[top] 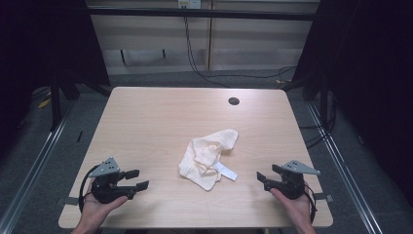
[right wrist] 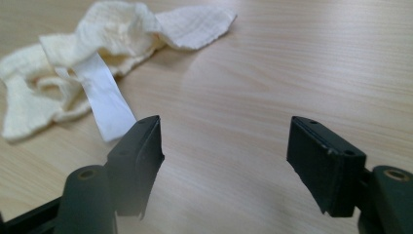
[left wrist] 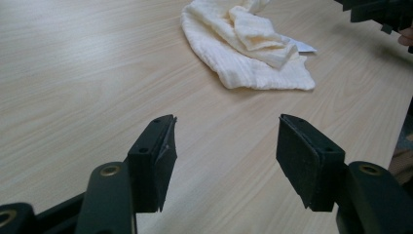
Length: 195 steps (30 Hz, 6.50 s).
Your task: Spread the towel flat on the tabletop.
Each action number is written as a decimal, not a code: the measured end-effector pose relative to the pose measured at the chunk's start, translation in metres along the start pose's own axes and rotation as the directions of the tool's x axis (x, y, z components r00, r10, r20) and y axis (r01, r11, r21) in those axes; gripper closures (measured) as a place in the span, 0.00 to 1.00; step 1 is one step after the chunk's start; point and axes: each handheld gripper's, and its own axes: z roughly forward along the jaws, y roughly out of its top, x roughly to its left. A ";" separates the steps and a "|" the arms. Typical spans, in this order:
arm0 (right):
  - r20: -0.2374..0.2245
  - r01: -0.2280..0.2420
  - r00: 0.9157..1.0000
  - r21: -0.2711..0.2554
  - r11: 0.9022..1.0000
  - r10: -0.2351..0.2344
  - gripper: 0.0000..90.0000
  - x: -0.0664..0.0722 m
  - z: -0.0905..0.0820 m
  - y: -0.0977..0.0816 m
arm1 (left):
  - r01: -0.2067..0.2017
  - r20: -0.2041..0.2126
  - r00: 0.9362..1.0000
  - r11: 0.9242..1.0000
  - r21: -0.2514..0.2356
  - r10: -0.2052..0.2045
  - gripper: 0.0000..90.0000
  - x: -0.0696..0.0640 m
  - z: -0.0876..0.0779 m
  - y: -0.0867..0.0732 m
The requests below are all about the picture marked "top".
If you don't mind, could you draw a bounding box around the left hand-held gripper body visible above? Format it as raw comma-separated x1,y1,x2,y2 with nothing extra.
88,156,136,205

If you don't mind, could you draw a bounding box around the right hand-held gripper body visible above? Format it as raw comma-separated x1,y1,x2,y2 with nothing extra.
272,159,321,201

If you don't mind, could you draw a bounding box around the cream white towel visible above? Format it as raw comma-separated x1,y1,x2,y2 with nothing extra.
177,129,239,192

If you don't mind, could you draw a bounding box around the person's left hand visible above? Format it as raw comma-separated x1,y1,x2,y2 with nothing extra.
79,181,129,229

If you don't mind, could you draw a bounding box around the person's right hand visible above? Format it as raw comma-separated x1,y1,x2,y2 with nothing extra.
269,186,314,229

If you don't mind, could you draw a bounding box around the grey tape strip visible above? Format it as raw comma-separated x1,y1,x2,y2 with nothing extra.
60,196,81,207
313,192,334,203

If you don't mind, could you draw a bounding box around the black metal stand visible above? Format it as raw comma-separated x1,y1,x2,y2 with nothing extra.
49,69,63,132

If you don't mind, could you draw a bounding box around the black curtain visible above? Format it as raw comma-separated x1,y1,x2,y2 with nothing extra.
291,0,413,209
0,0,112,160

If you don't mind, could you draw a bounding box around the black horizontal metal bar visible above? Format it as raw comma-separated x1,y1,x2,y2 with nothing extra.
87,7,317,22

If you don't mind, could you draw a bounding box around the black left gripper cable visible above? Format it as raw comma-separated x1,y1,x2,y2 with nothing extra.
78,164,100,213

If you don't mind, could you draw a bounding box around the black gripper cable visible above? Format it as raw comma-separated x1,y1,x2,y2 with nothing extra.
303,182,319,224
78,164,100,213

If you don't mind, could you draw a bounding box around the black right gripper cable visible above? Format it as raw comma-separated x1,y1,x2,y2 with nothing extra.
303,182,319,224

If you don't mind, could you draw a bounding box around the metal floor rail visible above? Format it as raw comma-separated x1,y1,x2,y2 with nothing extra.
0,102,75,234
306,100,385,234

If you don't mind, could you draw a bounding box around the bundle of black cables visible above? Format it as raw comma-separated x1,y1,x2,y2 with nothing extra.
299,91,338,150

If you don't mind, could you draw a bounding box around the black floor cable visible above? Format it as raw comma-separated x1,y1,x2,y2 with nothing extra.
201,65,298,81

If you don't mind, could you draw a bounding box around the black hanging power cable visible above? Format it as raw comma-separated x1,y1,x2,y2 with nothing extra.
182,16,232,89

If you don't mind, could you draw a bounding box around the white wall outlet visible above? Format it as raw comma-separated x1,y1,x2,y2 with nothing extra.
176,0,203,10

